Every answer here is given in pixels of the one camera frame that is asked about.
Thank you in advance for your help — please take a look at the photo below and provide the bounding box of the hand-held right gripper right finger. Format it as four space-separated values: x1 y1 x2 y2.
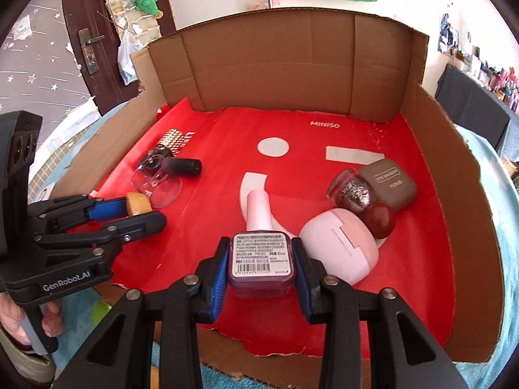
290 238 467 389

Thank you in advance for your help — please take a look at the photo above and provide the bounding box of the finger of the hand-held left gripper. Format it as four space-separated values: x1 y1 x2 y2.
34 211 168 260
26 195 130 233

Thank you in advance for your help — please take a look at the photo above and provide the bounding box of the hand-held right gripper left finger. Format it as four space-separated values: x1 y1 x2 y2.
53 237 232 389

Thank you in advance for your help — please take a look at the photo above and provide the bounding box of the clear glass cup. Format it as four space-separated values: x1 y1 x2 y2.
132 149 183 209

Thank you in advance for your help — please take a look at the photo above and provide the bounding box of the pink nail polish bottle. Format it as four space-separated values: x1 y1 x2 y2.
228 189 293 298

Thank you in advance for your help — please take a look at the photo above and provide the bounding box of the pink earbud case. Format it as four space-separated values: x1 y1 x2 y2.
299 208 380 286

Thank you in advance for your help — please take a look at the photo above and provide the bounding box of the black nail polish bottle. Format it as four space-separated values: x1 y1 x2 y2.
140 150 202 179

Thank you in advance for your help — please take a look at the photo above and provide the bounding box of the glitter nail polish bottle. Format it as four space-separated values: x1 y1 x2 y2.
327 168 396 239

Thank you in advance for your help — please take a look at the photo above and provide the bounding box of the brown cardboard box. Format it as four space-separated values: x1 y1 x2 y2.
53 6 505 363

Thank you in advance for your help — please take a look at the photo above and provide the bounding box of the person's left forearm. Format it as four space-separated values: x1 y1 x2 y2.
0 334 56 383

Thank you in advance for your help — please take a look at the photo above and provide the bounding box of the person's left hand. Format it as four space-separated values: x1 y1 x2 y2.
0 292 66 351

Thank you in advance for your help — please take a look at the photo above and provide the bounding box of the silver studded cup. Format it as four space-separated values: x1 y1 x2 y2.
156 128 184 157

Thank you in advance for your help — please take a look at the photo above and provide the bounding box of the star-patterned grey cloth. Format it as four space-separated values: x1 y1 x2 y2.
0 0 96 114

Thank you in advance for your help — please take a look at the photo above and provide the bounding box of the brown wooden door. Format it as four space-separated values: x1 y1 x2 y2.
61 0 178 116

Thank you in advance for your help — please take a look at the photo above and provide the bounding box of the brown eyeshadow case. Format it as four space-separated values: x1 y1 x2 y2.
359 160 418 211

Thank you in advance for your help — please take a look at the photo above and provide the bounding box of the clear plastic bag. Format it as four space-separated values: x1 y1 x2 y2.
117 28 140 86

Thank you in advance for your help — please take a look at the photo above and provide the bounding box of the hanging pocket organizer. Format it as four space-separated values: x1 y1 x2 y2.
95 0 161 49

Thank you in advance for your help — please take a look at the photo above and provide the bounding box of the green plush toy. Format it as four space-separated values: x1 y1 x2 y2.
135 0 165 20

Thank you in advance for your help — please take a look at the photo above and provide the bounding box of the cloth-covered side table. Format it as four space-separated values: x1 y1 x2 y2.
436 64 512 150

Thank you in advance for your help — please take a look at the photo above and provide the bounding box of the row of small bottles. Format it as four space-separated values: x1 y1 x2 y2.
480 59 519 112

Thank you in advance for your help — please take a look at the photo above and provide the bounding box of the metal door handle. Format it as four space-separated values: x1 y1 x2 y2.
79 28 105 75

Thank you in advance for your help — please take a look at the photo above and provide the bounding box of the wall photo collage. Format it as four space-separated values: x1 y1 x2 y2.
439 13 483 63

